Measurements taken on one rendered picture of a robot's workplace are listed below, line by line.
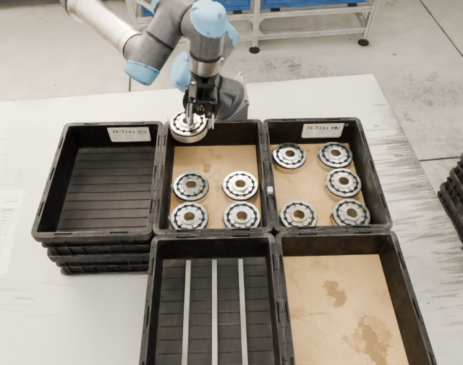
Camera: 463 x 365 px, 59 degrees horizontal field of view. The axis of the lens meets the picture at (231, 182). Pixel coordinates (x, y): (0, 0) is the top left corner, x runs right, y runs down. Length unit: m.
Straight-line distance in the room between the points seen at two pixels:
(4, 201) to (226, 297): 0.83
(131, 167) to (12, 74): 2.13
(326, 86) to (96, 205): 1.05
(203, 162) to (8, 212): 0.65
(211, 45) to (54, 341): 0.85
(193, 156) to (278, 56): 1.94
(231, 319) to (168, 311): 0.15
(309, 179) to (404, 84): 1.93
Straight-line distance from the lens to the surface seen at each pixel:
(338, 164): 1.28
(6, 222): 1.48
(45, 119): 1.75
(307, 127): 1.29
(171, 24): 0.98
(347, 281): 1.10
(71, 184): 1.31
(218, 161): 1.28
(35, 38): 3.62
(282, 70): 3.00
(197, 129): 1.13
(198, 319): 1.03
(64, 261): 1.21
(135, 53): 1.00
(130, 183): 1.26
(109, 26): 1.10
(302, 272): 1.09
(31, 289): 1.32
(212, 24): 0.90
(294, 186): 1.23
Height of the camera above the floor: 1.80
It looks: 52 degrees down
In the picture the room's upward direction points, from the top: straight up
